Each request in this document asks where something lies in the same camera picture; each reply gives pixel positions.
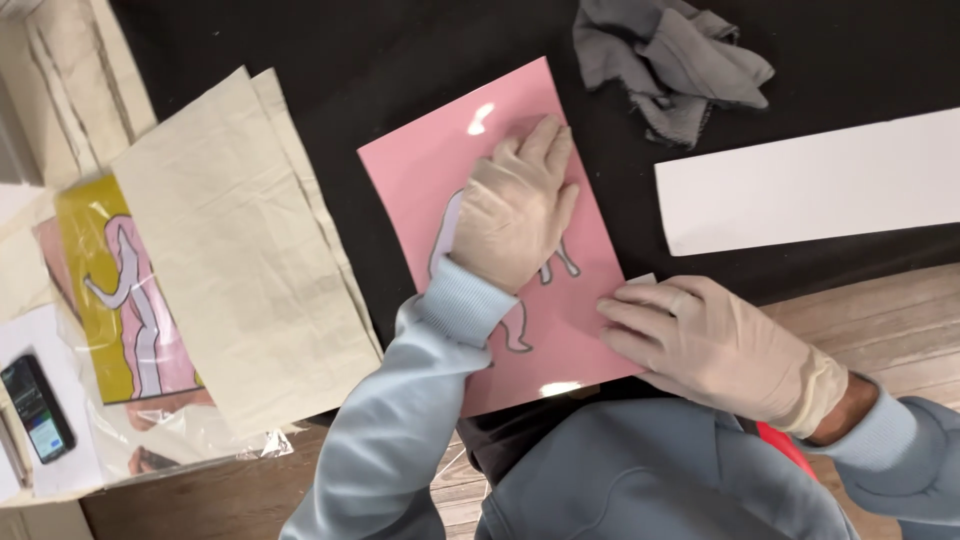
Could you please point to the yellow printed sheet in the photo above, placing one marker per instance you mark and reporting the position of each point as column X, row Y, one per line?
column 90, row 300

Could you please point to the black smartphone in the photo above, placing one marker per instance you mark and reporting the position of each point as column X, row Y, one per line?
column 36, row 409

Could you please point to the white paper strip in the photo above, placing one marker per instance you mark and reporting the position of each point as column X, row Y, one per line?
column 810, row 184

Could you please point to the red plastic object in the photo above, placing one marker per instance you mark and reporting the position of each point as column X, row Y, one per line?
column 784, row 446

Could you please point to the white paper sheet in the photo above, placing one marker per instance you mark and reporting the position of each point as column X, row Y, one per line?
column 67, row 352

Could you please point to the heap of beige fabric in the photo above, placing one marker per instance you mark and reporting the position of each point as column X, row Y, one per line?
column 67, row 82

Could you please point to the grey crumpled cloth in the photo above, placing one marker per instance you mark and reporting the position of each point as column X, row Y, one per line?
column 667, row 60

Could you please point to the beige canvas bag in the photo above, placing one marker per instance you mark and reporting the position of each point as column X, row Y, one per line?
column 232, row 255
column 300, row 150

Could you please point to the pink glossy printed sheet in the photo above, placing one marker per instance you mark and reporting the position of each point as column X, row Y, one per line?
column 427, row 172

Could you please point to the person's right hand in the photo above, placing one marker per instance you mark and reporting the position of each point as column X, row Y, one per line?
column 720, row 352

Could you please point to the person's left hand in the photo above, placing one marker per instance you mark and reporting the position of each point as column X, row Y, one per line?
column 506, row 217

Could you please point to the light blue hoodie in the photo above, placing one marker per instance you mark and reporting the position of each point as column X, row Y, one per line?
column 645, row 480

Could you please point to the black table cover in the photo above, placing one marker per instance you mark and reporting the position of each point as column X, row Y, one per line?
column 360, row 67

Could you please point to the person's right fingers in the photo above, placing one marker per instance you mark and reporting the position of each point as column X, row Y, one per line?
column 637, row 311

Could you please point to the clear plastic sleeve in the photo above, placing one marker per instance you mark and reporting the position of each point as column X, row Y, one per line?
column 172, row 442

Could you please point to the small white paper piece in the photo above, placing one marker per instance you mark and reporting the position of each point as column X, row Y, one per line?
column 643, row 279

